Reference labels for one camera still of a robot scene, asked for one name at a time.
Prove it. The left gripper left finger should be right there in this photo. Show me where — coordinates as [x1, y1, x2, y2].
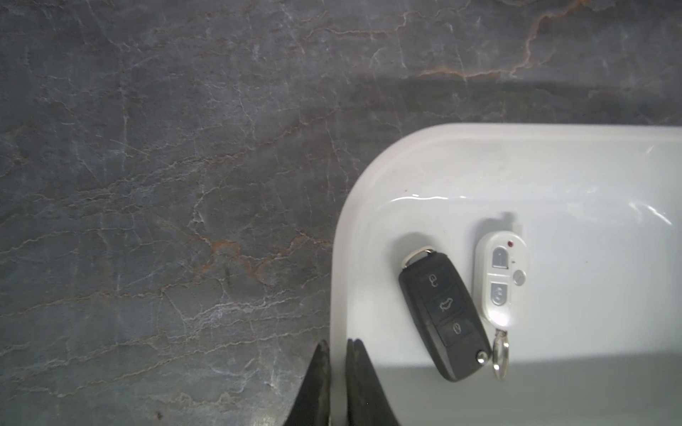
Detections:
[283, 340, 331, 426]

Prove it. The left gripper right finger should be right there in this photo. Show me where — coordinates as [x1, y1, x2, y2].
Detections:
[346, 339, 399, 426]

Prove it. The black flip key with buttons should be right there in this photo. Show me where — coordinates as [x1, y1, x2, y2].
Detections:
[399, 246, 492, 382]

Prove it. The white car key fob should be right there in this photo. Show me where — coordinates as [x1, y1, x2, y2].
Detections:
[472, 231, 530, 381]

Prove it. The white storage box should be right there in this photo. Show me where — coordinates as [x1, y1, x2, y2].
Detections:
[330, 124, 681, 425]

